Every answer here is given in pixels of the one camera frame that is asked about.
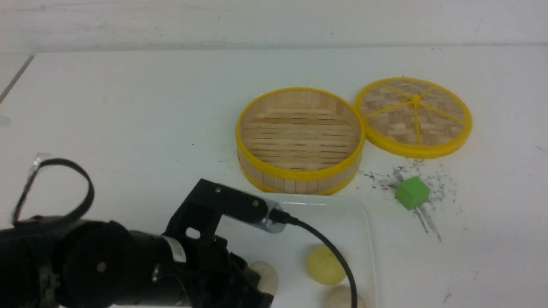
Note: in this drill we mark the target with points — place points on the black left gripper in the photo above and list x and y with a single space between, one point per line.
185 273

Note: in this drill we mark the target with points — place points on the white steamed bun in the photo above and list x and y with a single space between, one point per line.
338 297
269 280

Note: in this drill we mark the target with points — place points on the yellow steamed bun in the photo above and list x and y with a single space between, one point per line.
324 267

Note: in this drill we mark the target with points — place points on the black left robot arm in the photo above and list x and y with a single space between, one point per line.
104 265

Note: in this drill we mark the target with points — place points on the bamboo steamer basket yellow rim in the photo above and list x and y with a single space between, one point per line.
299 141

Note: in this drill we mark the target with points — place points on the green cube block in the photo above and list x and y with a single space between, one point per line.
412 193

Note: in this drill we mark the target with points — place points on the woven bamboo steamer lid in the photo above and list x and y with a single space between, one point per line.
413 118

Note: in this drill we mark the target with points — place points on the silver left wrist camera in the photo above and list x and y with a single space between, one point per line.
208 202

